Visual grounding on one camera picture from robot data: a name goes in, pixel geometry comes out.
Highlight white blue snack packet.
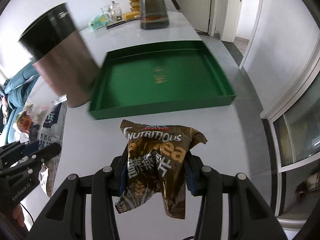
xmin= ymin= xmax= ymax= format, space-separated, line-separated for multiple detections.
xmin=39 ymin=101 xmax=67 ymax=198

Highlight dried fruit vegetable bag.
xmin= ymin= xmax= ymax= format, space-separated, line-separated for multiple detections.
xmin=16 ymin=104 xmax=48 ymax=135

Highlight person hand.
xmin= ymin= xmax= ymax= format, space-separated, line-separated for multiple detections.
xmin=12 ymin=204 xmax=25 ymax=227

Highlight teal sofa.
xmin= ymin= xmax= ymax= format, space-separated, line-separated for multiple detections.
xmin=1 ymin=62 xmax=40 ymax=146

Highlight green tray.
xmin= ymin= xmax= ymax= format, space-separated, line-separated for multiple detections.
xmin=88 ymin=40 xmax=236 ymax=120

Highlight copper thermos jug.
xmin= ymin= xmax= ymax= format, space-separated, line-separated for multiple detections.
xmin=19 ymin=3 xmax=99 ymax=107

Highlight glass jar with lid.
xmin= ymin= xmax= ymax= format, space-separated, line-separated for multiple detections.
xmin=109 ymin=1 xmax=122 ymax=21

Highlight smoky glass pitcher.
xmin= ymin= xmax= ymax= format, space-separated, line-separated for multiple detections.
xmin=139 ymin=0 xmax=180 ymax=30

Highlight white door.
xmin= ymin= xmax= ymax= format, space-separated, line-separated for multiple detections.
xmin=178 ymin=0 xmax=211 ymax=33

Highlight stacked gold bowls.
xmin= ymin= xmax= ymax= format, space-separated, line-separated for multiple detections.
xmin=126 ymin=0 xmax=142 ymax=21

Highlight black cable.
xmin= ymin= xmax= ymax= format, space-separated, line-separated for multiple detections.
xmin=19 ymin=202 xmax=36 ymax=227

